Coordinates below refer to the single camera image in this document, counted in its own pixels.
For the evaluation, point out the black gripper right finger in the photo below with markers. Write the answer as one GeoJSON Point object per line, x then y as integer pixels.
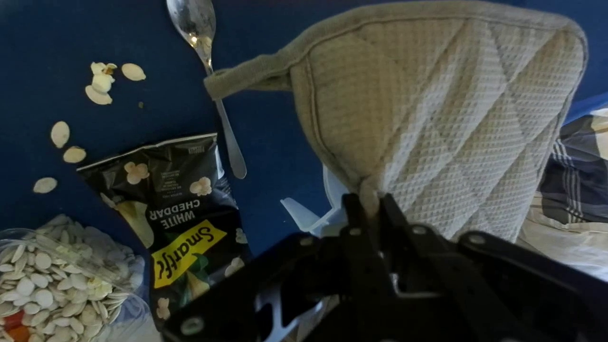
{"type": "Point", "coordinates": [406, 242]}

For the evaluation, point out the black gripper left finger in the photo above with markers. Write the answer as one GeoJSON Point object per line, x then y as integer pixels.
{"type": "Point", "coordinates": [360, 232]}

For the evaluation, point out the grey quilted mat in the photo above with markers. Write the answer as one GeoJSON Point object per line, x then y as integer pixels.
{"type": "Point", "coordinates": [450, 107]}

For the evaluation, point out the silver metal spoon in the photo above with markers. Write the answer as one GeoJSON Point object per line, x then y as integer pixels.
{"type": "Point", "coordinates": [197, 23]}

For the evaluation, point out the blue ironing board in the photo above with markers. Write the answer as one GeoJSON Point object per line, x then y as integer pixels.
{"type": "Point", "coordinates": [47, 48]}

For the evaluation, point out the bed with plaid bedding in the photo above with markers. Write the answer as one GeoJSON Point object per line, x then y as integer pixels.
{"type": "Point", "coordinates": [569, 215]}

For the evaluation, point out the black popcorn bag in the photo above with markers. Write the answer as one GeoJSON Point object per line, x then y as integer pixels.
{"type": "Point", "coordinates": [178, 200]}

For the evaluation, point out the clear plastic seed container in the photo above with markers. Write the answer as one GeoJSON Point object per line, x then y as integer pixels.
{"type": "Point", "coordinates": [66, 282]}

